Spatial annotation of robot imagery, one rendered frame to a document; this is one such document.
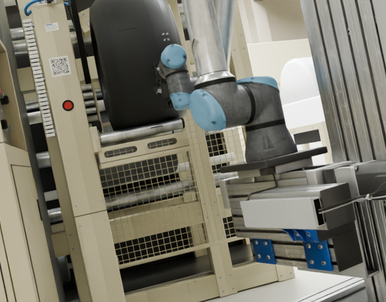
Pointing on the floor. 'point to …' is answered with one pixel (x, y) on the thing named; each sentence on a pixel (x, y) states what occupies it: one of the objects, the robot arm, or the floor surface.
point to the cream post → (78, 157)
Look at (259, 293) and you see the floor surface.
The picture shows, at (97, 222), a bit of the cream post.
